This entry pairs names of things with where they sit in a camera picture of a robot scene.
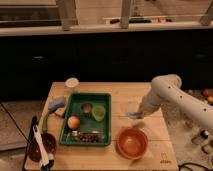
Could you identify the small metal cup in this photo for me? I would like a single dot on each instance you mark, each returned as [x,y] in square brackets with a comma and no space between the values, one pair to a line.
[87,109]

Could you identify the red yellow apple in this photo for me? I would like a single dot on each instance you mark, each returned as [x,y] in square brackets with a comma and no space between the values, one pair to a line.
[73,122]

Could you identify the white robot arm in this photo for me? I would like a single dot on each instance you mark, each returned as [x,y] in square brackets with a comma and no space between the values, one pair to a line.
[167,88]

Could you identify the dark maroon bowl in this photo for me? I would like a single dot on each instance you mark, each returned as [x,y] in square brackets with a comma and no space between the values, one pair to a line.
[34,148]

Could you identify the green plastic tray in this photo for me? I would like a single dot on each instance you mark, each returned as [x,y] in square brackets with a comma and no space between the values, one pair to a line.
[88,125]

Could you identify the green handled utensil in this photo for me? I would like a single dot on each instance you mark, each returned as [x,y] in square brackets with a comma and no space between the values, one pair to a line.
[45,123]

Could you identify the red bowl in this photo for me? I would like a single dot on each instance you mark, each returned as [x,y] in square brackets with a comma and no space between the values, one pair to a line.
[131,143]

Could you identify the light blue towel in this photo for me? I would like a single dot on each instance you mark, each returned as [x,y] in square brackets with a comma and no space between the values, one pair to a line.
[135,115]

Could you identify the dark red grapes bunch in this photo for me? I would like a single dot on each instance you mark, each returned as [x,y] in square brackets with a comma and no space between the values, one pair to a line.
[87,138]

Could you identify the white cup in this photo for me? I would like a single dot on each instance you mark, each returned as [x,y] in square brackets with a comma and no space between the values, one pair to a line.
[71,84]

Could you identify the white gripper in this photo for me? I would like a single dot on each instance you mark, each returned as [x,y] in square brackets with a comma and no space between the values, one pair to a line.
[150,103]

